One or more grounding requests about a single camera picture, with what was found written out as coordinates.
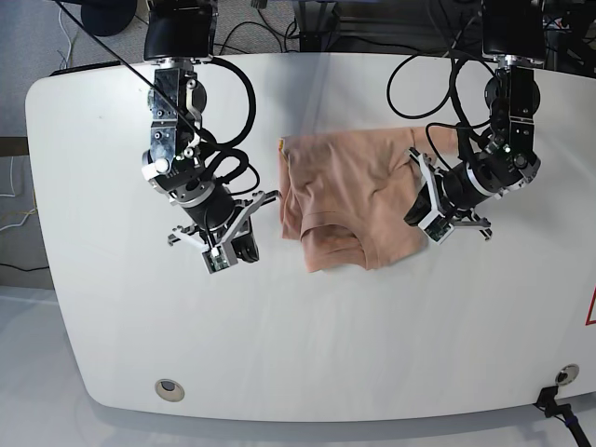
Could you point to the round dark lamp base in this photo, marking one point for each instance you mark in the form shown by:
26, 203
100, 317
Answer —
107, 17

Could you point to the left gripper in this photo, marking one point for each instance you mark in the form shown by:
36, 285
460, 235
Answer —
455, 193

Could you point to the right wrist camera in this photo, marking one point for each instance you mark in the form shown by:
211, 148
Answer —
219, 258

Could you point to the black clamp mount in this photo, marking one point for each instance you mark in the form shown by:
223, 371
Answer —
546, 403

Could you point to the peach T-shirt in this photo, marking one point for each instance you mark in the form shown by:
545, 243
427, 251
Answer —
344, 195

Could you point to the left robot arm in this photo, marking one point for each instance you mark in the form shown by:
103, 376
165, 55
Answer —
496, 156

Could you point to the table cable grommet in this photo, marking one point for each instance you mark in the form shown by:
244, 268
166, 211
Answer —
169, 390
567, 375

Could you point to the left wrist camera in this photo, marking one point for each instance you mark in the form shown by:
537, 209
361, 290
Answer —
436, 227

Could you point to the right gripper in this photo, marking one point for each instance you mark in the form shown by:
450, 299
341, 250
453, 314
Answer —
213, 212

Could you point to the left table cable grommet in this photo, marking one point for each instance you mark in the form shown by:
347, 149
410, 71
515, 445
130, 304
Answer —
169, 390

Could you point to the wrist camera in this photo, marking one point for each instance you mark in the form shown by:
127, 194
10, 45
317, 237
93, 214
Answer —
219, 258
436, 227

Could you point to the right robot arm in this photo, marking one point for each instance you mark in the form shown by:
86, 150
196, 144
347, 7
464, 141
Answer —
184, 161

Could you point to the right table cable grommet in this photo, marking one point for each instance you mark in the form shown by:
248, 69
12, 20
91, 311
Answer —
567, 375

